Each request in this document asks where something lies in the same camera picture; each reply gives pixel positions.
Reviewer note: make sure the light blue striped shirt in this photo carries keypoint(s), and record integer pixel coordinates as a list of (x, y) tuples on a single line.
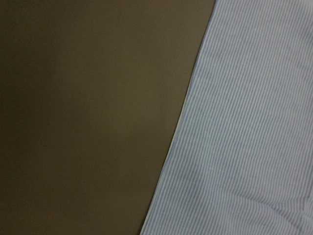
[(241, 158)]

